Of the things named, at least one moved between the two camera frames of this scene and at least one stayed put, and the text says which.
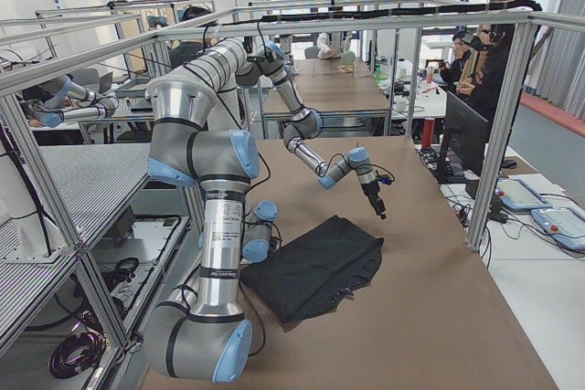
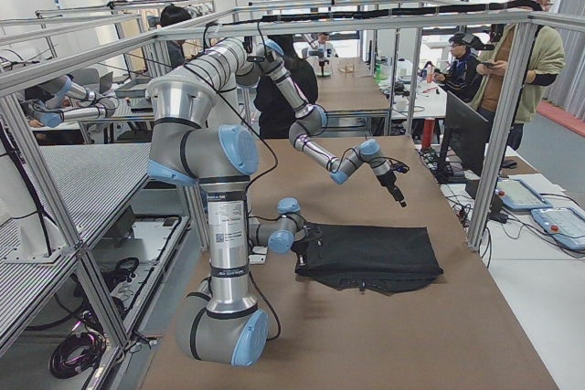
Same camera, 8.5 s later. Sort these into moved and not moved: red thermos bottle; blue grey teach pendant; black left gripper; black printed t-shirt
Moved: black left gripper; black printed t-shirt
Not moved: blue grey teach pendant; red thermos bottle
